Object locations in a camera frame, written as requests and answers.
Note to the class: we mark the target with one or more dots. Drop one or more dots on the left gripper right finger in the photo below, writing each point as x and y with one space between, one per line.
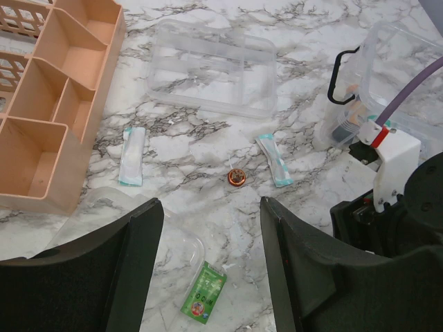
318 283

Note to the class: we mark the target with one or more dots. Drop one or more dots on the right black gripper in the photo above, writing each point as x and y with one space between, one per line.
358 224

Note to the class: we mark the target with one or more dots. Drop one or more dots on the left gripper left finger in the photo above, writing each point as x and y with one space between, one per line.
97 282

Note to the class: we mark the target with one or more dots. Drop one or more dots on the brown medicine bottle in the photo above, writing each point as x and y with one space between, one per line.
350 118

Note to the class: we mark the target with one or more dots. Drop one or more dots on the clear first aid box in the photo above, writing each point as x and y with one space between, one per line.
389 58

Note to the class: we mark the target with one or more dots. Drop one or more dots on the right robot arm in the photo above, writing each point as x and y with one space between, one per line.
412 221

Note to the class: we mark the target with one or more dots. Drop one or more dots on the green small medicine box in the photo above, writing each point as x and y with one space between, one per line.
204 293

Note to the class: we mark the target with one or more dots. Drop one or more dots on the teal white swab packet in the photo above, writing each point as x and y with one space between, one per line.
279 170

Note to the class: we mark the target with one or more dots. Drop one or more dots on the small copper tin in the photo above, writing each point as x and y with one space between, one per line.
236 177

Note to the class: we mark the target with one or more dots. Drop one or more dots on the clear plastic tray insert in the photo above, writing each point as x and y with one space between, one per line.
212 69

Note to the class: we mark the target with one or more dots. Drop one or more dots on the peach plastic file organizer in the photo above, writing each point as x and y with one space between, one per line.
54 98

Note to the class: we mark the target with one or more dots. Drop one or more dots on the clear box lid black handle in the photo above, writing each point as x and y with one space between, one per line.
164 242

